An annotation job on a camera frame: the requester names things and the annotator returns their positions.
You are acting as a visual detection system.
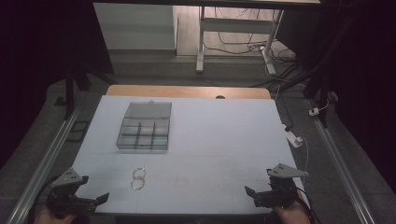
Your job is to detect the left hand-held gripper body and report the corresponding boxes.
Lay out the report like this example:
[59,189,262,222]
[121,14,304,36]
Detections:
[46,167,101,217]

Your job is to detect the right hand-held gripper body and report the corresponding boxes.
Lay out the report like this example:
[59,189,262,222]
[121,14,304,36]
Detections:
[253,162,310,209]

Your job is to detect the person's right hand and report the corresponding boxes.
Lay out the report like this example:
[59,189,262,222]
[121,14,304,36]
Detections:
[271,195,312,224]

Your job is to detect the person's left hand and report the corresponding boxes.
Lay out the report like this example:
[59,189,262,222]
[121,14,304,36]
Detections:
[33,205,82,224]

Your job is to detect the white power strip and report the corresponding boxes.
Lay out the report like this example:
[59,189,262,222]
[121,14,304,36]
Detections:
[282,123,304,148]

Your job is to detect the white table mat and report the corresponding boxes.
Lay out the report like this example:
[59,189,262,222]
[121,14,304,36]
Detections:
[72,94,307,217]

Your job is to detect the clear plastic compartment box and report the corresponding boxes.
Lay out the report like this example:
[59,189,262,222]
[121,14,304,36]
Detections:
[116,100,173,152]

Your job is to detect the black tripod stand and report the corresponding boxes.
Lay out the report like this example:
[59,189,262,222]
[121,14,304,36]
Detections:
[303,55,333,129]
[63,60,118,121]

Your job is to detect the wooden table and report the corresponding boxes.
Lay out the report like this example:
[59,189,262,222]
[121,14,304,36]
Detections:
[106,84,272,101]

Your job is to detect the dark curtain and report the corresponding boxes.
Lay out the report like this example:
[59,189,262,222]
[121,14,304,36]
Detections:
[276,0,396,194]
[0,0,115,171]

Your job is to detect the white cabinet panel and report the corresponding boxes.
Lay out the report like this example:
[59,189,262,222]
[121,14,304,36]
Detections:
[92,3,177,51]

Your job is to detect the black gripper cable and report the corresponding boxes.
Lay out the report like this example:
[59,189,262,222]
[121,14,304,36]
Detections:
[293,186,322,224]

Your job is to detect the aluminium rail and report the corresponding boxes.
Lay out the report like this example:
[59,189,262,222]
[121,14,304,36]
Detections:
[5,105,82,224]
[305,98,376,224]

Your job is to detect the thin white cable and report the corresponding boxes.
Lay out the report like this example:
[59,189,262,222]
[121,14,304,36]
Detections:
[298,135,310,188]

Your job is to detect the black rectangular floor frame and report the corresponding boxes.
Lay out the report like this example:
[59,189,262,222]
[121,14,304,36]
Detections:
[65,120,91,144]

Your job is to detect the black floor cables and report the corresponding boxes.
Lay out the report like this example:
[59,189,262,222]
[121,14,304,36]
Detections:
[204,7,312,132]

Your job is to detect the white desk frame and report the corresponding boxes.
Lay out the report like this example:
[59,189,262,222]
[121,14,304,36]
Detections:
[195,5,285,76]

